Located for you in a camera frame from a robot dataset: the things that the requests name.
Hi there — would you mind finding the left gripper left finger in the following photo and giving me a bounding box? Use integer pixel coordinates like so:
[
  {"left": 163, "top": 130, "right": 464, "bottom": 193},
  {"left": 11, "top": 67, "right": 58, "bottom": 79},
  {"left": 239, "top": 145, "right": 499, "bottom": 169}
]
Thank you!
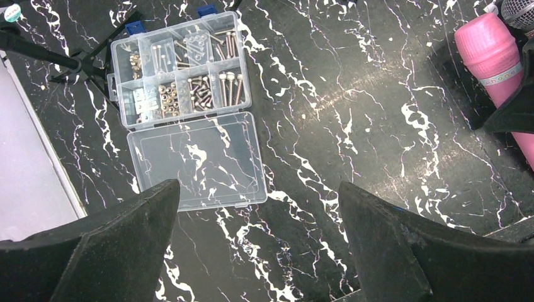
[{"left": 1, "top": 179, "right": 180, "bottom": 301}]

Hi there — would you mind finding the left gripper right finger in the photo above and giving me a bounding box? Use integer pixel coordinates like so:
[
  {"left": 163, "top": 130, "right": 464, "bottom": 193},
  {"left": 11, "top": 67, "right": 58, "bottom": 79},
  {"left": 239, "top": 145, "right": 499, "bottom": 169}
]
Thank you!
[{"left": 338, "top": 181, "right": 533, "bottom": 301}]

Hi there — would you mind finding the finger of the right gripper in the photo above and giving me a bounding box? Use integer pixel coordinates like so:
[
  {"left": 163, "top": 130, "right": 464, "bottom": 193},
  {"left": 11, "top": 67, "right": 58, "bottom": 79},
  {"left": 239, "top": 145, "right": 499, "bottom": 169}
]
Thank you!
[{"left": 484, "top": 39, "right": 533, "bottom": 134}]

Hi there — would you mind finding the pink microphone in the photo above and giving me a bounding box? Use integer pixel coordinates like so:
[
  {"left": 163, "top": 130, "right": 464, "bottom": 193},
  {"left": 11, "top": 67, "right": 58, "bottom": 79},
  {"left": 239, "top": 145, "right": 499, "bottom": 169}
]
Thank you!
[{"left": 454, "top": 13, "right": 533, "bottom": 166}]

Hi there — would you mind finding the small black shock-mount tripod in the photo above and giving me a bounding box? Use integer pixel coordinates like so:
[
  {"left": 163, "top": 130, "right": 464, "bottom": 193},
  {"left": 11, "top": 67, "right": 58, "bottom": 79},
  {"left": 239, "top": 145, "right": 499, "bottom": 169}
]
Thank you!
[{"left": 1, "top": 10, "right": 142, "bottom": 109}]

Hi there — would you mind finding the rhinestone glitter microphone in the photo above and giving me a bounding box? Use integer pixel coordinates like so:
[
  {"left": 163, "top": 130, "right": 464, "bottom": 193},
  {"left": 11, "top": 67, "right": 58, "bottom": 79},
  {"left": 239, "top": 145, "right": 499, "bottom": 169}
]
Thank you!
[{"left": 501, "top": 0, "right": 533, "bottom": 31}]

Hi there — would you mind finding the clear plastic screw box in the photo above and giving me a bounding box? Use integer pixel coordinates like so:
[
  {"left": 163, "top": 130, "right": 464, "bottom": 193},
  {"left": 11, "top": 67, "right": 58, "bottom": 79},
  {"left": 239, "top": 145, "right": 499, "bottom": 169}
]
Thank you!
[{"left": 109, "top": 11, "right": 267, "bottom": 211}]

